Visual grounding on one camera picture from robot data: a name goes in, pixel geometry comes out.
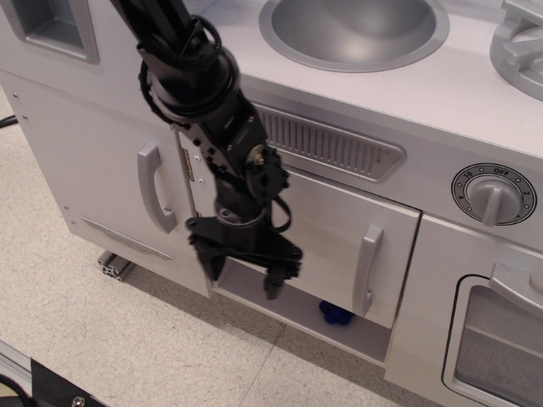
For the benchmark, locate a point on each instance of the blue toy grapes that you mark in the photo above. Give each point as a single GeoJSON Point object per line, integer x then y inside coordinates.
{"type": "Point", "coordinates": [335, 315]}

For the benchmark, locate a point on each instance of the white oven door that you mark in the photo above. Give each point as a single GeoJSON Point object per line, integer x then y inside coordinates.
{"type": "Point", "coordinates": [456, 341]}

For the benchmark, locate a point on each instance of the silver vent grille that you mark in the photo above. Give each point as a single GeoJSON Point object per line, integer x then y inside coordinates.
{"type": "Point", "coordinates": [354, 153]}

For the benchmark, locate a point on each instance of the grey timer knob dial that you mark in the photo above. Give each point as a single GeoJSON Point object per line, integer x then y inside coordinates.
{"type": "Point", "coordinates": [494, 194]}

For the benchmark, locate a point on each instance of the aluminium frame rail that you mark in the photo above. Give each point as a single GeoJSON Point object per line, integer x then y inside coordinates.
{"type": "Point", "coordinates": [16, 366]}

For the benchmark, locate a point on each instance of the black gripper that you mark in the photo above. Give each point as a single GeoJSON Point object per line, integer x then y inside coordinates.
{"type": "Point", "coordinates": [214, 240]}

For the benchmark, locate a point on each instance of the white cabinet door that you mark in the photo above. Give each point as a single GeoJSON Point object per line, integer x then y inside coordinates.
{"type": "Point", "coordinates": [327, 221]}

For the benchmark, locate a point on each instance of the silver sink bowl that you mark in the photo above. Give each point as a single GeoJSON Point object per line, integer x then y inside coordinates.
{"type": "Point", "coordinates": [354, 36]}

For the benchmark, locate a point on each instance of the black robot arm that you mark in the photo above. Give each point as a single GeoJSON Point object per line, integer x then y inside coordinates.
{"type": "Point", "coordinates": [191, 82]}

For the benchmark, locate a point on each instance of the silver fridge emblem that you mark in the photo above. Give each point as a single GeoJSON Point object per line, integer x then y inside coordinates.
{"type": "Point", "coordinates": [127, 241]}

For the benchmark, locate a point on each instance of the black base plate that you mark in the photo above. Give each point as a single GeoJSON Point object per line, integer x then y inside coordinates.
{"type": "Point", "coordinates": [50, 389]}

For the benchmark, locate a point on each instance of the silver fridge door handle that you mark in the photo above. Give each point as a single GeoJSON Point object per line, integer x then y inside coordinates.
{"type": "Point", "coordinates": [148, 163]}

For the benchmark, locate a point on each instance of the silver oven door handle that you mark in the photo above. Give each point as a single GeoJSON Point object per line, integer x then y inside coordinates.
{"type": "Point", "coordinates": [520, 287]}

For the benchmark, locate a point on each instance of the silver stove burner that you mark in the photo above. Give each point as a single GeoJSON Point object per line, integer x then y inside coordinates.
{"type": "Point", "coordinates": [516, 47]}

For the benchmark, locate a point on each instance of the aluminium extrusion bar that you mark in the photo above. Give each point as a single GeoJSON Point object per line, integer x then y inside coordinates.
{"type": "Point", "coordinates": [115, 266]}

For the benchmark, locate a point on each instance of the white toy kitchen unit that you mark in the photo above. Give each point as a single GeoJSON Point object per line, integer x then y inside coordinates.
{"type": "Point", "coordinates": [168, 335]}

